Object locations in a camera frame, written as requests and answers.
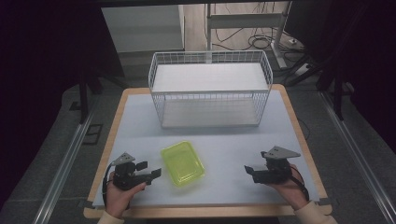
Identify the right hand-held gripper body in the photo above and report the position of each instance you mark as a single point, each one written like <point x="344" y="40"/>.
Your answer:
<point x="278" y="170"/>

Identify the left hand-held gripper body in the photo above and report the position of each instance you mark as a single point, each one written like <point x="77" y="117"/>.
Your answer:
<point x="126" y="177"/>

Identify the yellow-green plastic tray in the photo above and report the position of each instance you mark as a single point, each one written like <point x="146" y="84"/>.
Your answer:
<point x="183" y="163"/>

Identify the person's left hand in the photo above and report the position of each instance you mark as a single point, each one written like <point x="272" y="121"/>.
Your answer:
<point x="117" y="199"/>

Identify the person's right hand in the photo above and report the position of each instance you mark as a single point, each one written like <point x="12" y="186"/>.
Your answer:
<point x="292" y="189"/>

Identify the pale table mat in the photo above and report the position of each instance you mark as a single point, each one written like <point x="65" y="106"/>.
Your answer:
<point x="227" y="149"/>

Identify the black stand leg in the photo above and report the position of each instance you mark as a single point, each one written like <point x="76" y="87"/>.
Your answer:
<point x="338" y="96"/>
<point x="83" y="99"/>

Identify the white power strip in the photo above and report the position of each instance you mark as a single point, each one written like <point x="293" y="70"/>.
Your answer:
<point x="302" y="69"/>

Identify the dark curtain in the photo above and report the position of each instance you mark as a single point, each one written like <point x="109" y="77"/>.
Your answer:
<point x="37" y="77"/>
<point x="373" y="62"/>

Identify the white cabinet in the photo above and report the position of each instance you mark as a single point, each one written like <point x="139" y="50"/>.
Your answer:
<point x="143" y="28"/>

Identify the black floor frame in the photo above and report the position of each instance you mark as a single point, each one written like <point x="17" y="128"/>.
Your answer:
<point x="92" y="133"/>

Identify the metal floor rail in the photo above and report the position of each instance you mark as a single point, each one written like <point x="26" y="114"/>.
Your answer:
<point x="358" y="155"/>
<point x="62" y="169"/>

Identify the white metal stand frame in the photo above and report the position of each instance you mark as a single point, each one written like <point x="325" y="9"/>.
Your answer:
<point x="243" y="21"/>

